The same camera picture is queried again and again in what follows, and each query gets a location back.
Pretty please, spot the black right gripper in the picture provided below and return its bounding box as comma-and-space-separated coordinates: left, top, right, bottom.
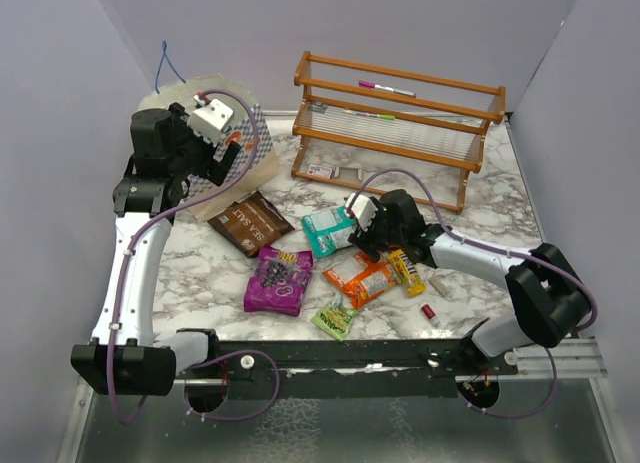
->
349, 201, 406, 259

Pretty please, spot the checkered paper bag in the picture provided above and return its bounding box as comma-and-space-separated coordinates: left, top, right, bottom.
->
138, 43, 280, 222

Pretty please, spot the brown sea salt snack bag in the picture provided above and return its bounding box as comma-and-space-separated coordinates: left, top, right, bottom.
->
207, 191, 294, 258

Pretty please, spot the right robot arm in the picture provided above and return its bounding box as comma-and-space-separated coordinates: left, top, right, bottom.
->
345, 190, 593, 374

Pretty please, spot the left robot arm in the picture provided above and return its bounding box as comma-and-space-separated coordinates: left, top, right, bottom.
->
70, 99, 241, 396

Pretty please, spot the orange snack bag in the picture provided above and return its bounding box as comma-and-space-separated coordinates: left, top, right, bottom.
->
323, 251, 397, 309

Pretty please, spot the yellow M&M's candy bag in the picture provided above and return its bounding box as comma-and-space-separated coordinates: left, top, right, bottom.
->
387, 249, 426, 298

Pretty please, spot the teal snack bag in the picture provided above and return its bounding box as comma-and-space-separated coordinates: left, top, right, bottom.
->
301, 206, 355, 258

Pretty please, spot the purple raisin snack bag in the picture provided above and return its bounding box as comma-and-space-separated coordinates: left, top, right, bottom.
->
243, 246, 314, 317

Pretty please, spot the small beige wrapper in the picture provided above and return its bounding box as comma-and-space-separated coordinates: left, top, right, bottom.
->
429, 276, 450, 298

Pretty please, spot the light green candy packet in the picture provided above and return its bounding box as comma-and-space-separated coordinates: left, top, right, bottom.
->
311, 292, 358, 341

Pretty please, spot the red lip balm tube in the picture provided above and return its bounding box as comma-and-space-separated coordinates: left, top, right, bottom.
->
421, 304, 440, 327

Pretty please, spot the small red white card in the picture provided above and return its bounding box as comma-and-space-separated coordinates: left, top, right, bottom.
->
306, 164, 334, 180

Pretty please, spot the wooden shelf rack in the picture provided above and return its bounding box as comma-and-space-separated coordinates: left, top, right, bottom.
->
291, 51, 507, 213

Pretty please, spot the green marker pen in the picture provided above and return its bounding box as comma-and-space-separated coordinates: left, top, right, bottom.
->
343, 108, 396, 121

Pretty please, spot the pink marker pen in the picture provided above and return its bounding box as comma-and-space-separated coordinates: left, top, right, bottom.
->
358, 80, 417, 98

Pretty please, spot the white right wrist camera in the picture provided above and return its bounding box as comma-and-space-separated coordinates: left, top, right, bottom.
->
344, 193, 378, 231

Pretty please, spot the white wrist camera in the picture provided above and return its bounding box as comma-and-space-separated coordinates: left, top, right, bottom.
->
344, 193, 378, 231
187, 93, 234, 144

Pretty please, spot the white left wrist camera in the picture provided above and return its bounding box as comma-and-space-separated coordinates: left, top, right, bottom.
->
187, 93, 234, 144

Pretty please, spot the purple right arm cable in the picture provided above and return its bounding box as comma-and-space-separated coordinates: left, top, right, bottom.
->
352, 168, 599, 420

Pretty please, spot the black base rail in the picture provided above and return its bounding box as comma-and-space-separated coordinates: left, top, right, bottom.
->
178, 339, 517, 401

